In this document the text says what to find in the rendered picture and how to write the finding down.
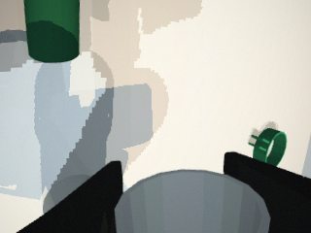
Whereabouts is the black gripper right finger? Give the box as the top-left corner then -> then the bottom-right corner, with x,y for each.
223,151 -> 311,233

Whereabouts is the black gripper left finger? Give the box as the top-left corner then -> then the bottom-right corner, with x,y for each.
16,160 -> 123,233

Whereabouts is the green cylindrical tube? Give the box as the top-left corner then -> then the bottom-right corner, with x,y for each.
23,0 -> 81,63

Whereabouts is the dark green ring with tab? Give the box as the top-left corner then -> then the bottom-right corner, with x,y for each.
249,128 -> 288,166

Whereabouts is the grey cup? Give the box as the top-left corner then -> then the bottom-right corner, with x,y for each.
114,170 -> 271,233

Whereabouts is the grey post with cap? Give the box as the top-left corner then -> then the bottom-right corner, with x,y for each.
43,175 -> 92,214

